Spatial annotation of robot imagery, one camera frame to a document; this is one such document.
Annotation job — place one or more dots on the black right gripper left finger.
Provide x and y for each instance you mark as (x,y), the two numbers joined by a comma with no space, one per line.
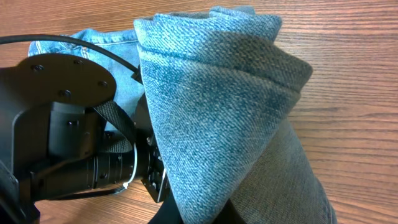
(168,213)

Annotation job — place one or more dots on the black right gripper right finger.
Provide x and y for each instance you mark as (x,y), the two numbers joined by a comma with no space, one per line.
(229,215)

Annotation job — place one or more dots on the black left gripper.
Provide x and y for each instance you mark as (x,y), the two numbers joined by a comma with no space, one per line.
(150,167)

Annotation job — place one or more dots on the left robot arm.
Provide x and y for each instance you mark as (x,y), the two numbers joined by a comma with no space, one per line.
(63,137)

